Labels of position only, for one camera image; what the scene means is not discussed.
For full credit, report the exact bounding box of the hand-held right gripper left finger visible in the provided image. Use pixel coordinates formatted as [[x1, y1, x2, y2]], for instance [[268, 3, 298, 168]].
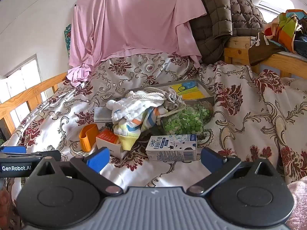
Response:
[[31, 147, 124, 196]]

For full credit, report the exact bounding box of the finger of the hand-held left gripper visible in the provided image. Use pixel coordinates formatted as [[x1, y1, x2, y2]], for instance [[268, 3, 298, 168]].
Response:
[[31, 150, 62, 161], [0, 146, 27, 154]]

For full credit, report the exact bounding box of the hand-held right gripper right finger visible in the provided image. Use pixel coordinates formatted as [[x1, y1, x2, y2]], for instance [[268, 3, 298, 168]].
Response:
[[187, 147, 280, 196]]

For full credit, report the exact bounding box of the orange heart-shaped cup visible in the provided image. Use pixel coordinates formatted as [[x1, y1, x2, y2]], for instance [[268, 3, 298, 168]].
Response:
[[79, 124, 100, 152]]

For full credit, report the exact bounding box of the orange and white box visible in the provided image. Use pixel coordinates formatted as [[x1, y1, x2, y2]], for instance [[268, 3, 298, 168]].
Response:
[[96, 129, 127, 160]]

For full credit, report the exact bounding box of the striped sock with yellow toe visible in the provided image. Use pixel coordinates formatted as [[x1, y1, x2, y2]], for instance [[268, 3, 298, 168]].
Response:
[[113, 107, 168, 151]]

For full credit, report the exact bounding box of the grey face mask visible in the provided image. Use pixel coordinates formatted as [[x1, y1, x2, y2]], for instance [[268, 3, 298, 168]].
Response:
[[93, 107, 114, 123]]

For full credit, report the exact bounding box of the grey tray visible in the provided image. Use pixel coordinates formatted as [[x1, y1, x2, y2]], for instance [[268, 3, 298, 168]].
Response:
[[128, 79, 215, 107]]

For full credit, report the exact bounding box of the grey drawstring pouch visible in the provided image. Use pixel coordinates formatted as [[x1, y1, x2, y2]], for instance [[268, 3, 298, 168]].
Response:
[[144, 87, 185, 112]]

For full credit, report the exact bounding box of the floral satin blanket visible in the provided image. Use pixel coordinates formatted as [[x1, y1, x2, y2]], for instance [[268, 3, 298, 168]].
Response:
[[0, 53, 307, 230]]

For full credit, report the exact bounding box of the white milk carton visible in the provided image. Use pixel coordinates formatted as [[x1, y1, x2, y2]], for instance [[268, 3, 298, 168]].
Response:
[[145, 134, 201, 162]]

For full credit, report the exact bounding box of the window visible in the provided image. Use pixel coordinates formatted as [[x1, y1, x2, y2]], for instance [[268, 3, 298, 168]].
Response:
[[0, 54, 45, 137]]

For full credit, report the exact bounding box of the pink towel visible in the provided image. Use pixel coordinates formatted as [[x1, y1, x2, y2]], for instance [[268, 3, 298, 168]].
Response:
[[286, 182, 307, 230]]

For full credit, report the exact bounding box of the brown quilted jacket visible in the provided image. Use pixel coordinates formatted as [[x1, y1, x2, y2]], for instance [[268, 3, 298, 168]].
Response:
[[189, 0, 268, 64]]

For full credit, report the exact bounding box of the pink bed sheet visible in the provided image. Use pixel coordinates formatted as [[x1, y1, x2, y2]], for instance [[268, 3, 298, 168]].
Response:
[[66, 0, 208, 88]]

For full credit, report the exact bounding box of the colourful clothes pile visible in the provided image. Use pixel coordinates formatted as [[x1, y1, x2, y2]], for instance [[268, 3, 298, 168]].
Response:
[[262, 9, 307, 58]]

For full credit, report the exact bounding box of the wooden bed rail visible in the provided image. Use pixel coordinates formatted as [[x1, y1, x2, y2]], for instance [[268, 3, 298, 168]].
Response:
[[0, 72, 69, 130]]

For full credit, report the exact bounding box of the wooden bed frame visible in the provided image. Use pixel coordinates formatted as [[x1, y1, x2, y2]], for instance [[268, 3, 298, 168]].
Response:
[[224, 36, 307, 79]]

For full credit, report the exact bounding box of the teal patterned wall poster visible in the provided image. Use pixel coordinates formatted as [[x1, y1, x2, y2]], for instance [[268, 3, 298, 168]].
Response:
[[64, 24, 72, 53]]

